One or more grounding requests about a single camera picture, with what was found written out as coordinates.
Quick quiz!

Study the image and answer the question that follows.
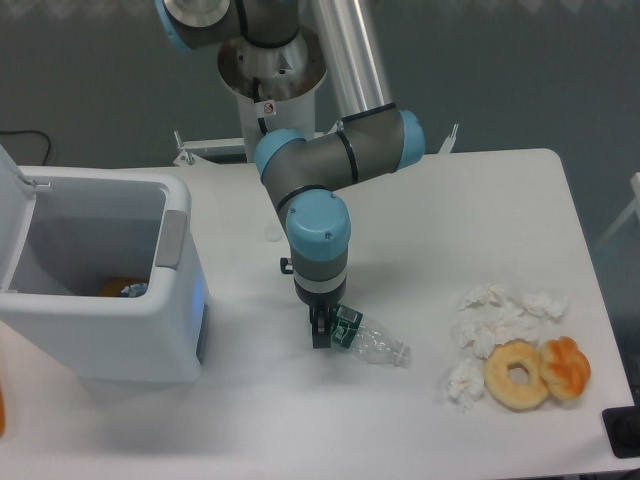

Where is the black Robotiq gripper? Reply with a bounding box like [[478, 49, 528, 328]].
[[295, 284, 346, 349]]

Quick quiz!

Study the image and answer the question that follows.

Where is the crushed clear plastic bottle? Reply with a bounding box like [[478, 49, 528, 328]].
[[331, 304, 411, 368]]

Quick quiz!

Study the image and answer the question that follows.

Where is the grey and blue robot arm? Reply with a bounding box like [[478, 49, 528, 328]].
[[156, 1, 425, 348]]

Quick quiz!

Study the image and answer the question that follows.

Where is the small crumpled white tissue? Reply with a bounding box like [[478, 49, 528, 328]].
[[445, 358, 485, 412]]

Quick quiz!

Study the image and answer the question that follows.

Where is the large crumpled white tissue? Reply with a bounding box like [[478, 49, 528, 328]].
[[454, 283, 570, 359]]

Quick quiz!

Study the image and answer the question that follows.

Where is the crumpled wrapper inside bin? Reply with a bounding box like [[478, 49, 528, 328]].
[[118, 282, 148, 298]]

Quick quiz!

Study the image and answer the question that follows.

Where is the orange trash inside bin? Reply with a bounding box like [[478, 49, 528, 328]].
[[97, 277, 148, 297]]

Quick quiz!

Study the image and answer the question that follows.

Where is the white trash bin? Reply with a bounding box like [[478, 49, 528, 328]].
[[1, 167, 208, 382]]

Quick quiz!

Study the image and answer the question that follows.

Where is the orange glazed bread roll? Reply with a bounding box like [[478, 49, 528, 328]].
[[539, 336, 591, 401]]

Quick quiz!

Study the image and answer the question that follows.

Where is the black device at table edge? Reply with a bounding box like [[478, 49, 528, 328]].
[[602, 406, 639, 459]]

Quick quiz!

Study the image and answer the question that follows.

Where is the white trash bin lid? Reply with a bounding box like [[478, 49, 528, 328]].
[[1, 147, 50, 291]]

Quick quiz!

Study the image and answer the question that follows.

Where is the orange object at left edge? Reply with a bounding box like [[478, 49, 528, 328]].
[[0, 386, 6, 438]]

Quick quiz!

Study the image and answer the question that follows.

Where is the ring doughnut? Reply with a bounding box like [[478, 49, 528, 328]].
[[483, 341, 549, 411]]

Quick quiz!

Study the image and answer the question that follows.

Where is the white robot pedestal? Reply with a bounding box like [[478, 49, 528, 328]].
[[217, 26, 326, 161]]

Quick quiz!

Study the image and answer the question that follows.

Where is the white frame at right edge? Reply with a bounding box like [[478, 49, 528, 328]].
[[594, 172, 639, 255]]

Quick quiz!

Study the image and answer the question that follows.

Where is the black cable on floor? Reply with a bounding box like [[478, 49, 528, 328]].
[[0, 129, 52, 166]]

